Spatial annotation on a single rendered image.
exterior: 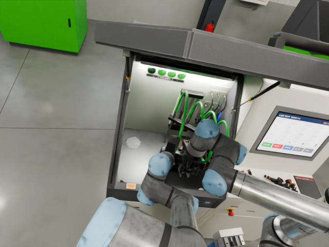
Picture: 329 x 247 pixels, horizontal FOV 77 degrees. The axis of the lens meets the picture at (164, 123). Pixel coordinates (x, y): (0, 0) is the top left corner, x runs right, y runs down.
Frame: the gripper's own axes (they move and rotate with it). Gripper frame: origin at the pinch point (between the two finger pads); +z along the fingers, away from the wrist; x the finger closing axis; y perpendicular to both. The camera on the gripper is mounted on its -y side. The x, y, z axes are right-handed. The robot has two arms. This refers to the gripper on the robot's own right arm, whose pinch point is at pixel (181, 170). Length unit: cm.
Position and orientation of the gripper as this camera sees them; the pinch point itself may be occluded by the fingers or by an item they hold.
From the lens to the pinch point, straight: 102.1
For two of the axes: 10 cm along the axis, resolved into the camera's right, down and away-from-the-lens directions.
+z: -2.1, 6.6, 7.2
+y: 0.0, 7.4, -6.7
